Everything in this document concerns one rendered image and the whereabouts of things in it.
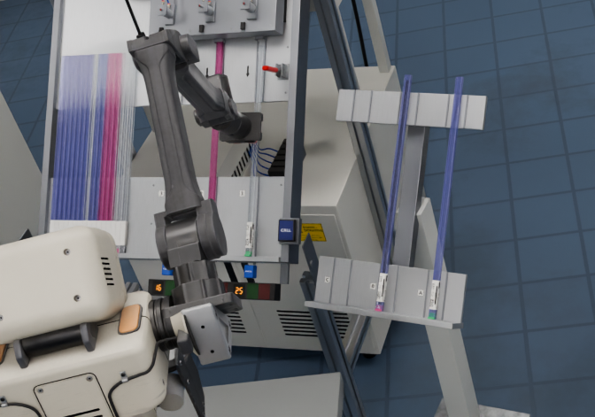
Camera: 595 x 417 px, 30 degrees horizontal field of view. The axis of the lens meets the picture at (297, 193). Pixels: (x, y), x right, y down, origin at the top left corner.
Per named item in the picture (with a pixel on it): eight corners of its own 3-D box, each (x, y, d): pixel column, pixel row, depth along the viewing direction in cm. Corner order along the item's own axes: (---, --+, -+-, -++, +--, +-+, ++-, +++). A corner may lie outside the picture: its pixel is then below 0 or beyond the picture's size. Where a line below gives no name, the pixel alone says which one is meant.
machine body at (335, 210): (384, 369, 321) (336, 206, 284) (172, 356, 348) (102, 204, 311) (432, 221, 367) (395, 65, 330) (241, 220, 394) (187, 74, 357)
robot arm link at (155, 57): (112, 23, 194) (167, 6, 193) (138, 51, 207) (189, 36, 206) (160, 266, 181) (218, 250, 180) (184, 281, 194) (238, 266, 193)
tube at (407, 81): (383, 311, 236) (381, 311, 235) (377, 310, 236) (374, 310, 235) (412, 75, 237) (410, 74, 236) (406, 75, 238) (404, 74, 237)
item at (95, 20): (297, 104, 266) (289, 100, 262) (65, 111, 292) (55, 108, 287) (304, -29, 270) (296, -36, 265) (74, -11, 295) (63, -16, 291)
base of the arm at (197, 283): (160, 319, 176) (233, 300, 175) (151, 270, 179) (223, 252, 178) (173, 327, 184) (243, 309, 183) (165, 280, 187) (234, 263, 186)
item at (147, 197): (286, 258, 260) (281, 257, 257) (50, 252, 286) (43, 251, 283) (289, 177, 262) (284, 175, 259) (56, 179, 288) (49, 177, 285)
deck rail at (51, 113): (57, 258, 288) (42, 256, 282) (50, 257, 289) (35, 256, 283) (74, -10, 296) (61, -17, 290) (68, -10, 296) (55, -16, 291)
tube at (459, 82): (436, 319, 230) (433, 319, 229) (429, 318, 231) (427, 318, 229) (464, 77, 232) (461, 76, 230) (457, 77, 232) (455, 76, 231)
